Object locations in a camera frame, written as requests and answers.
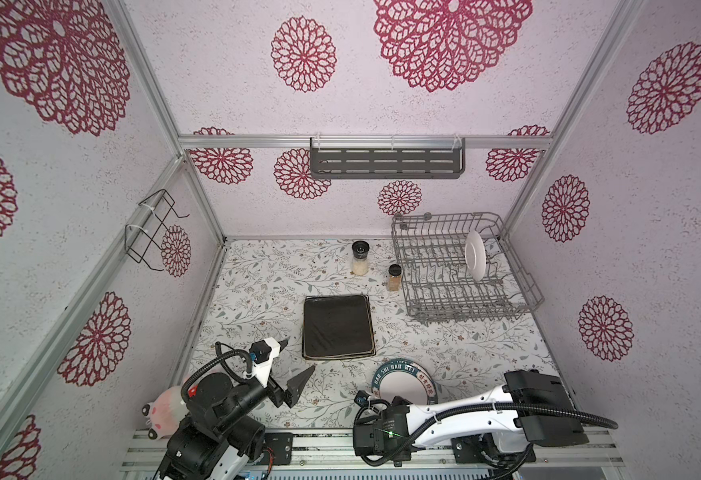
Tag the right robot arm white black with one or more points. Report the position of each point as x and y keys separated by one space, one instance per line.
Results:
x=495 y=427

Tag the aluminium front rail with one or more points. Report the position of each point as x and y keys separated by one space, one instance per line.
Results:
x=332 y=449

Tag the salt grinder black lid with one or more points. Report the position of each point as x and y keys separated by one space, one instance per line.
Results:
x=360 y=263

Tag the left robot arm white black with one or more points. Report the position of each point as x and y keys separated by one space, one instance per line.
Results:
x=218 y=438

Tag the grey wall shelf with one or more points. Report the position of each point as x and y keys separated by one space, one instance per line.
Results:
x=388 y=163

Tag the black wire wall holder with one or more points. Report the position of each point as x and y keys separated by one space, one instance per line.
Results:
x=159 y=242

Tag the grey wire dish rack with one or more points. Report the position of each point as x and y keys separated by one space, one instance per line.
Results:
x=436 y=285

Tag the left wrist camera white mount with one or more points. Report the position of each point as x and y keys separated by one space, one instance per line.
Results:
x=263 y=353

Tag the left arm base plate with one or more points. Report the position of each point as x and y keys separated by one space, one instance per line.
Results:
x=277 y=450

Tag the white round plate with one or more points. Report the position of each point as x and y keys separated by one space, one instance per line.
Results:
x=406 y=379
x=475 y=256

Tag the black square plate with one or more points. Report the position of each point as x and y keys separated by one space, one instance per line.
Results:
x=338 y=357
x=337 y=325

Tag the red pink plush toy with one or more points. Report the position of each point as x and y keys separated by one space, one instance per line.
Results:
x=163 y=415

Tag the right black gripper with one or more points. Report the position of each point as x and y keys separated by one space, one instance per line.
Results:
x=392 y=405

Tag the small amber spice jar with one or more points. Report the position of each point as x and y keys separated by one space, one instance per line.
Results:
x=394 y=279

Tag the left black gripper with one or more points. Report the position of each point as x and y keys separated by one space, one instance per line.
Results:
x=292 y=392

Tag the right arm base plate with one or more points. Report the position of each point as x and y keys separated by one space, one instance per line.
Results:
x=498 y=450

